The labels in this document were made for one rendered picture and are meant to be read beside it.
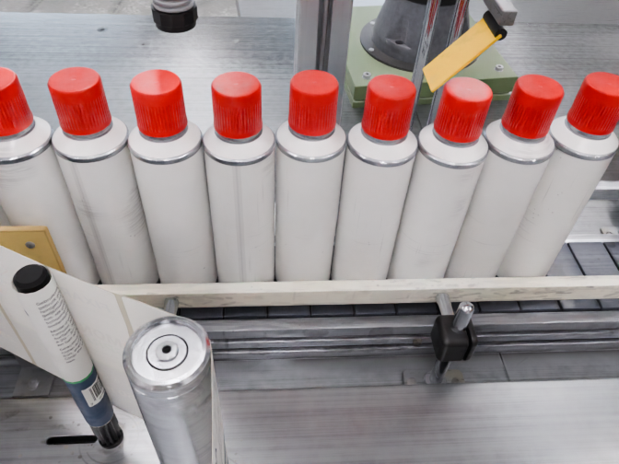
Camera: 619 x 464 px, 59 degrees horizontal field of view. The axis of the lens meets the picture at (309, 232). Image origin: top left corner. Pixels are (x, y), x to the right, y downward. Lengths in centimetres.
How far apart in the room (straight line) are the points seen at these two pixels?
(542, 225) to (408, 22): 45
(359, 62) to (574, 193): 48
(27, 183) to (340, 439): 29
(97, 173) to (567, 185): 35
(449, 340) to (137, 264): 26
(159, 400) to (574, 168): 34
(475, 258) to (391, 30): 47
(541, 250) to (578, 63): 61
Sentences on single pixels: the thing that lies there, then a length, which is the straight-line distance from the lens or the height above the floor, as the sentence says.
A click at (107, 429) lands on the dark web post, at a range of 42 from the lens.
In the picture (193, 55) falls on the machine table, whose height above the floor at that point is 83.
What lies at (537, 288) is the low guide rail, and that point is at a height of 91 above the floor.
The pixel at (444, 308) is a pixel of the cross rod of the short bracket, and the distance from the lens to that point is 47.
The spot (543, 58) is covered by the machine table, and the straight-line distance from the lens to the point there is 106.
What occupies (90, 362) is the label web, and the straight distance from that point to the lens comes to 36.
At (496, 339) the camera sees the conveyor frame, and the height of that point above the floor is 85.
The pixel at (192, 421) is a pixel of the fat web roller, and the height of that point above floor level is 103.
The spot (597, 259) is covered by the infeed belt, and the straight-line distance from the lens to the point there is 62.
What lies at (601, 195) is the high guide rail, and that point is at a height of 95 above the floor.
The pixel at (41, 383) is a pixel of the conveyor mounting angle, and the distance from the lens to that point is 54.
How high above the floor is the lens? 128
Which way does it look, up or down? 46 degrees down
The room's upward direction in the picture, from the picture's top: 4 degrees clockwise
